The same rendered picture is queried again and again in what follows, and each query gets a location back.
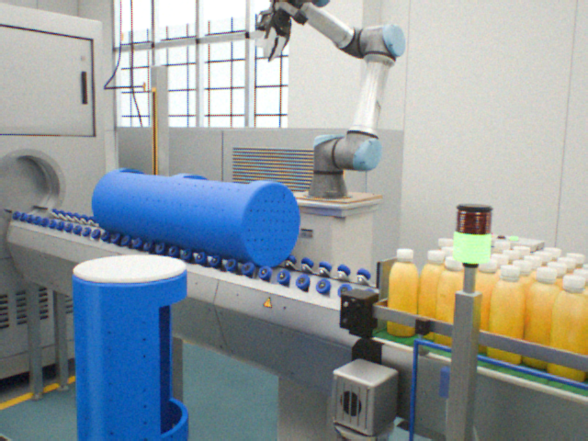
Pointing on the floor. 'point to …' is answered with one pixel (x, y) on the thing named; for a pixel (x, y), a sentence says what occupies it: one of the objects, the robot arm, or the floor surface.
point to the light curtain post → (159, 120)
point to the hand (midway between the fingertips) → (269, 56)
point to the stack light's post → (463, 366)
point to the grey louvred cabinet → (275, 165)
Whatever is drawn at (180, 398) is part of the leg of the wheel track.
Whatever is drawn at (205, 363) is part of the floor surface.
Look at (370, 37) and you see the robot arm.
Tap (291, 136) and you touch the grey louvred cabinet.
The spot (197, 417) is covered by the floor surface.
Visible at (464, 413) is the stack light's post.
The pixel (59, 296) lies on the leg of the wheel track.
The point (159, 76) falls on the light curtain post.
